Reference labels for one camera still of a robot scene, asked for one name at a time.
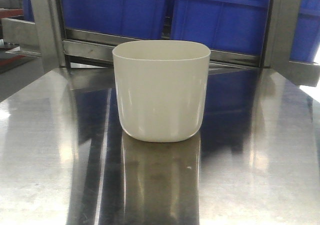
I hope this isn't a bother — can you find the white plastic bin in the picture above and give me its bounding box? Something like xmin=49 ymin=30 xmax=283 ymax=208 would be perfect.
xmin=112 ymin=40 xmax=211 ymax=143

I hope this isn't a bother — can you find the stainless steel shelf frame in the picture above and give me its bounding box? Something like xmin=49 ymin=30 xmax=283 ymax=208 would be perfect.
xmin=2 ymin=0 xmax=320 ymax=87

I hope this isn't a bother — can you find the blue crate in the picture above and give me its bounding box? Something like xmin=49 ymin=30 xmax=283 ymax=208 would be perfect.
xmin=22 ymin=0 xmax=34 ymax=22
xmin=290 ymin=0 xmax=320 ymax=63
xmin=61 ymin=0 xmax=169 ymax=40
xmin=170 ymin=0 xmax=270 ymax=56

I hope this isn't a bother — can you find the blue crate far left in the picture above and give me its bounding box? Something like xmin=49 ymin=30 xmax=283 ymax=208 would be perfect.
xmin=22 ymin=0 xmax=34 ymax=22

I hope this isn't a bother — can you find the blue crate far right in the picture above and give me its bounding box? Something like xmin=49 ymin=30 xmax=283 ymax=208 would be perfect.
xmin=290 ymin=0 xmax=320 ymax=63

